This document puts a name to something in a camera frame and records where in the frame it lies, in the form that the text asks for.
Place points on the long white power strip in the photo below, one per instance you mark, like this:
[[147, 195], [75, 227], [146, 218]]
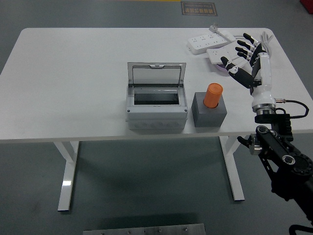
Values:
[[207, 42]]

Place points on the white table leg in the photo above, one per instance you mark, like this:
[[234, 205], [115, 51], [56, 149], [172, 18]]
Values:
[[234, 176], [67, 171]]

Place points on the short white power strip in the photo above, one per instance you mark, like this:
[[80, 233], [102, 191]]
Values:
[[217, 55]]

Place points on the purple round dish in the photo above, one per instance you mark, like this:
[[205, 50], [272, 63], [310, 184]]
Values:
[[221, 68]]

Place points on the red box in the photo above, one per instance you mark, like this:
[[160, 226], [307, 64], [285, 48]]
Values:
[[308, 5]]

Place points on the grey plastic junction box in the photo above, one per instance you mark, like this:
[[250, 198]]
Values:
[[156, 115]]

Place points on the orange cylinder battery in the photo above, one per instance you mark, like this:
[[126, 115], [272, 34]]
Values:
[[213, 95]]

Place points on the grey holder block with hole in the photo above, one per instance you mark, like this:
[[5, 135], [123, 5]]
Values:
[[207, 117]]

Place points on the white flat socket panel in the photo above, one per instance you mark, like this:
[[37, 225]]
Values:
[[240, 62]]

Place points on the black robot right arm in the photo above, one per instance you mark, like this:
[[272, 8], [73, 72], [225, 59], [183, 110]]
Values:
[[271, 139]]

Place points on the brown floor sign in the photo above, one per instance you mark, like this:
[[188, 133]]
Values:
[[199, 8]]

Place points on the white power plug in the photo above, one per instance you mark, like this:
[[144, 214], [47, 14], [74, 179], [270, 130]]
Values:
[[214, 28]]

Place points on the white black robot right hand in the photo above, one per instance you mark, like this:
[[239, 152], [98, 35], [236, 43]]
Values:
[[265, 71]]

